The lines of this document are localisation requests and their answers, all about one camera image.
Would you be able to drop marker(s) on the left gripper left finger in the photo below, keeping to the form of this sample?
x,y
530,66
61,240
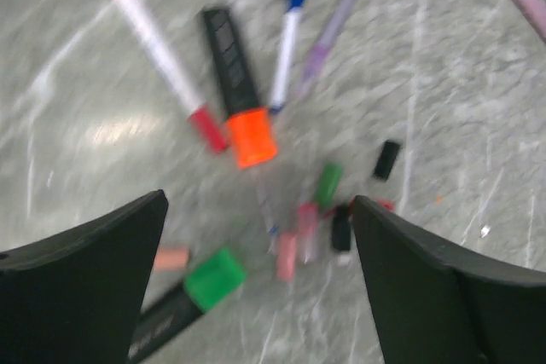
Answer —
x,y
76,296

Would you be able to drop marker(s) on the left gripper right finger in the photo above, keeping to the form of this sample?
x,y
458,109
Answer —
x,y
434,301

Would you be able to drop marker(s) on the peach pen cap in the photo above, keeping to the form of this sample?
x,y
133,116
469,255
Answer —
x,y
174,258

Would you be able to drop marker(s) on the small red cap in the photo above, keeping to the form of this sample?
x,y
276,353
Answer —
x,y
385,203

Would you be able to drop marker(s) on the pink pen cap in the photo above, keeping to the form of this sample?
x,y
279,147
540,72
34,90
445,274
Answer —
x,y
286,256

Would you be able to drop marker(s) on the green marker cap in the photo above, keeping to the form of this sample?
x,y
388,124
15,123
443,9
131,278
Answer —
x,y
327,184

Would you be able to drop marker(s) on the white pen pink tip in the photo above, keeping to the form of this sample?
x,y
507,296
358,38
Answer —
x,y
534,12

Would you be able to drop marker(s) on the purple pen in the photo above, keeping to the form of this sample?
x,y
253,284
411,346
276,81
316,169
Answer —
x,y
315,59

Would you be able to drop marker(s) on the green cap black highlighter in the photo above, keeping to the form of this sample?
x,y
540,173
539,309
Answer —
x,y
200,291

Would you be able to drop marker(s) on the red cap white marker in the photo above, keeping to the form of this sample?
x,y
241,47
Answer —
x,y
173,72

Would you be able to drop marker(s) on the orange cap black highlighter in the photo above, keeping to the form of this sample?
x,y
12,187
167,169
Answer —
x,y
247,118

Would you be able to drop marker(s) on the blue cap white marker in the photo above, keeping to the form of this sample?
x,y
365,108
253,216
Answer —
x,y
284,61

